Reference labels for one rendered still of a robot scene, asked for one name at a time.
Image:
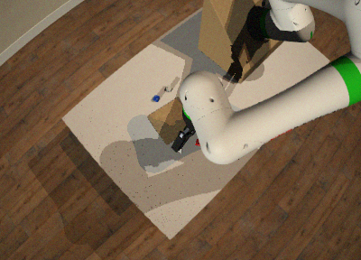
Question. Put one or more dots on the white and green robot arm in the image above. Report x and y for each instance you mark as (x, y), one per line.
(226, 135)

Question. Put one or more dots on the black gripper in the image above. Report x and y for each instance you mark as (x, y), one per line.
(182, 137)

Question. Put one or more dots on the dark blue die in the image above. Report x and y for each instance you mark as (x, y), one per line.
(156, 98)

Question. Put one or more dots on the brown textured mat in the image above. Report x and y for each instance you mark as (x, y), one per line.
(168, 121)

